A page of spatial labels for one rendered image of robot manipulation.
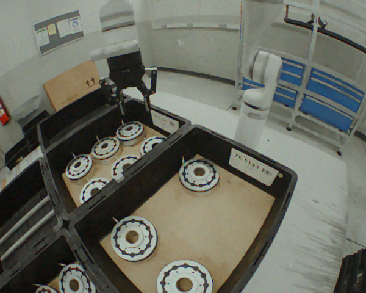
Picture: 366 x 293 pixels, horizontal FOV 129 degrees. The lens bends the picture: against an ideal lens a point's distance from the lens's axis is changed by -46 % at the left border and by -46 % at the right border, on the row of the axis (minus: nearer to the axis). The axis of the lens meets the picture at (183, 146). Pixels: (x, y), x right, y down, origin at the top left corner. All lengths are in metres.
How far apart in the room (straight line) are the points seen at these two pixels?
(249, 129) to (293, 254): 0.43
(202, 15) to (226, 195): 3.15
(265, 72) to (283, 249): 0.50
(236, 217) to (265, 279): 0.23
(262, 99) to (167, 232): 0.41
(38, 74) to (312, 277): 3.54
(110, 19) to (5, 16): 3.08
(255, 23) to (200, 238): 0.48
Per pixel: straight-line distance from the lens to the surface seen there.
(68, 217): 0.37
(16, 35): 3.25
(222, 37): 3.14
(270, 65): 0.44
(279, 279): 0.55
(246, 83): 2.19
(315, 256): 0.63
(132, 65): 0.34
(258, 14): 0.39
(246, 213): 0.41
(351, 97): 2.16
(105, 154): 0.53
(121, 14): 0.34
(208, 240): 0.37
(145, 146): 0.50
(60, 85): 3.11
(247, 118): 0.51
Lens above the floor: 1.19
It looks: 44 degrees down
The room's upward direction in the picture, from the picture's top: 5 degrees counter-clockwise
